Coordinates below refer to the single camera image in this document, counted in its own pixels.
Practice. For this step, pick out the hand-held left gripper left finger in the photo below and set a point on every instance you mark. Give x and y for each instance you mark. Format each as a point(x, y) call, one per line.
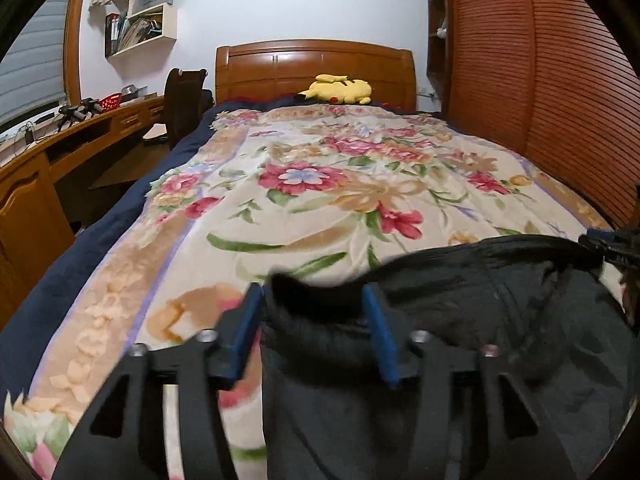
point(245, 332)

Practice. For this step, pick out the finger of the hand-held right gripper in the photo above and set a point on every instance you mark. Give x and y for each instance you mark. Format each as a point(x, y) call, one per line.
point(596, 240)

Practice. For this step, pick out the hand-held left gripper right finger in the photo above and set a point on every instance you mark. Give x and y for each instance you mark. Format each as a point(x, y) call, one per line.
point(382, 332)

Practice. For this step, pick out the dark grey zip jacket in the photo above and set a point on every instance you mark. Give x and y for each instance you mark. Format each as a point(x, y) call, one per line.
point(450, 360)

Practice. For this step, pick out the floral blanket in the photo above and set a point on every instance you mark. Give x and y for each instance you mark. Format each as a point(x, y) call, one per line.
point(310, 200)

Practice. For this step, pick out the wooden louvered wardrobe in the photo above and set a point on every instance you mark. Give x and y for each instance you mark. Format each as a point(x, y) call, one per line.
point(540, 90)

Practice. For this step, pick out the dark wooden chair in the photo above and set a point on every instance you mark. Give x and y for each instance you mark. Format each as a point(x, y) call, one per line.
point(182, 105)

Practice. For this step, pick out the yellow plush toy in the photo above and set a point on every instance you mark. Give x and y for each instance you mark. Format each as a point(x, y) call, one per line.
point(337, 91)

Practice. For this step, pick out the wooden desk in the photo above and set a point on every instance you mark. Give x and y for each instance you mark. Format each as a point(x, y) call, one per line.
point(25, 200)

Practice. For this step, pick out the small white figurine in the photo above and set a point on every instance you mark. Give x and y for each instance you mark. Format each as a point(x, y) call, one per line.
point(440, 29)

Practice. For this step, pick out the grey metal bowl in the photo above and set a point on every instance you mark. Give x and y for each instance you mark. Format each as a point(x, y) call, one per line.
point(131, 91)

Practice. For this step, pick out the red plastic basket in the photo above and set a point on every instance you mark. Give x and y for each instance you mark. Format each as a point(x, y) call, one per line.
point(110, 102)

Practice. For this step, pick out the wooden bed headboard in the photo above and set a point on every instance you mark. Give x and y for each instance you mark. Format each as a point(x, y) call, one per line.
point(280, 67)

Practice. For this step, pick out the black tripod gadgets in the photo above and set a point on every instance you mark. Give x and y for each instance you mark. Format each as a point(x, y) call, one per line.
point(77, 110)

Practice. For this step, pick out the stack of magazines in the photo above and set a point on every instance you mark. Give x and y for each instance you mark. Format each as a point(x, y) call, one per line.
point(141, 32)

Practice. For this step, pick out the grey window blind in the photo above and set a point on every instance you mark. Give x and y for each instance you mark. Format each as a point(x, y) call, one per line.
point(35, 70)

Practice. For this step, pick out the white wall socket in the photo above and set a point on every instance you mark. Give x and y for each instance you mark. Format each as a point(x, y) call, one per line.
point(425, 91)

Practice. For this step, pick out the white wall shelf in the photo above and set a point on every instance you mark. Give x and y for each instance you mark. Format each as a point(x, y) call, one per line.
point(167, 22)

